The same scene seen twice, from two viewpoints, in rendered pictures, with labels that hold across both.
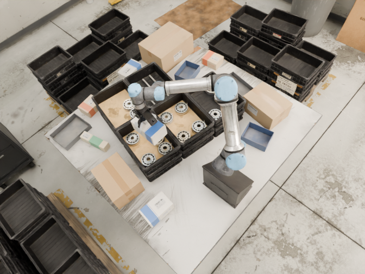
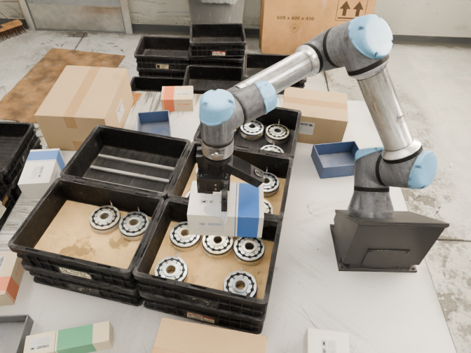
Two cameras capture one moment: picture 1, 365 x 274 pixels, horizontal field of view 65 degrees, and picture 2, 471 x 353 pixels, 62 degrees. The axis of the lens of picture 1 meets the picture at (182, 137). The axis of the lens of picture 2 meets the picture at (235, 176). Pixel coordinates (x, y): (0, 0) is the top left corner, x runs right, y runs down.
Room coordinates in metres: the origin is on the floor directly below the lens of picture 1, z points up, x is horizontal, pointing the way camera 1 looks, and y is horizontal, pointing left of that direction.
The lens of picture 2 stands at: (0.59, 0.71, 1.94)
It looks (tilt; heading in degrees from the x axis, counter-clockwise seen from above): 47 degrees down; 310
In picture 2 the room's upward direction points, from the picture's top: 2 degrees clockwise
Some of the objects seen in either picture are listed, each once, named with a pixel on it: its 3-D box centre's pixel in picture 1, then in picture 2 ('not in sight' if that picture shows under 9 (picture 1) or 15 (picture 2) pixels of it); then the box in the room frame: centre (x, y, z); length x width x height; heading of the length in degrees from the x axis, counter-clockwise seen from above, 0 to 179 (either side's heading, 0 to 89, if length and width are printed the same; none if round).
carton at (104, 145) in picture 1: (95, 141); (70, 342); (1.23, 0.69, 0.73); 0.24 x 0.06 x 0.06; 53
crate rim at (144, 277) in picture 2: (147, 138); (211, 247); (1.06, 0.24, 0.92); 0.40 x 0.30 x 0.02; 29
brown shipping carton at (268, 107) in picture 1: (265, 106); (312, 116); (1.28, -0.68, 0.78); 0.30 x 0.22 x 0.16; 31
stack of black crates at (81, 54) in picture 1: (89, 59); not in sight; (2.66, 0.94, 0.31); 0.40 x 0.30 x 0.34; 129
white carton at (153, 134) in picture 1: (149, 127); (226, 209); (1.04, 0.20, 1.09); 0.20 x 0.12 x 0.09; 39
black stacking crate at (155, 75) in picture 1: (153, 88); (131, 169); (1.56, 0.17, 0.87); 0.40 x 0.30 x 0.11; 29
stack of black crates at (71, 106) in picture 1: (84, 100); not in sight; (2.09, 0.99, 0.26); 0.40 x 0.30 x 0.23; 129
